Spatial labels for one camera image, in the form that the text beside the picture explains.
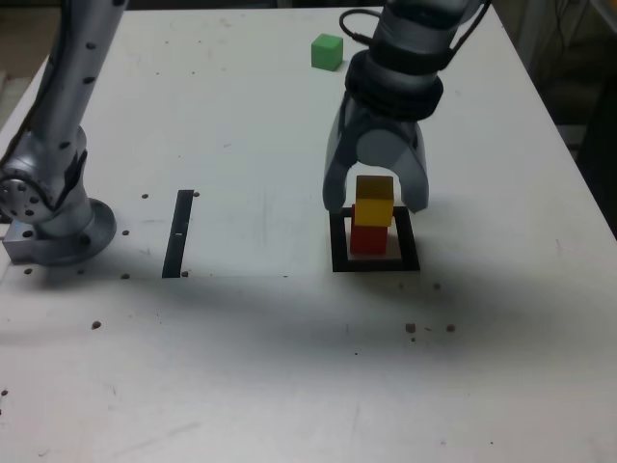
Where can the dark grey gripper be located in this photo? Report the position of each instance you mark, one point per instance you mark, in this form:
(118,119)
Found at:
(385,121)

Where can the yellow cube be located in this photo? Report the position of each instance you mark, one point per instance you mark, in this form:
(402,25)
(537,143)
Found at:
(373,207)

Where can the red cube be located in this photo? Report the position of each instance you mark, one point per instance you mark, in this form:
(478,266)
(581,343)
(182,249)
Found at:
(368,241)

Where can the green cube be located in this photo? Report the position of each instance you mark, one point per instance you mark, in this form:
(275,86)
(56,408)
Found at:
(326,53)

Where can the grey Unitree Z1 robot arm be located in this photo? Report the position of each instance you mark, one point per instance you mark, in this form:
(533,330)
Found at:
(67,96)

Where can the black tape square outline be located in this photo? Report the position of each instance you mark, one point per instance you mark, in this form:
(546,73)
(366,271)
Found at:
(376,266)

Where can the black tape strip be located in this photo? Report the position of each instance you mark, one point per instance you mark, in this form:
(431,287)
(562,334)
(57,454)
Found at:
(176,241)

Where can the white metal frame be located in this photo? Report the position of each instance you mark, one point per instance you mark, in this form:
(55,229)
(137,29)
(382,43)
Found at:
(554,43)

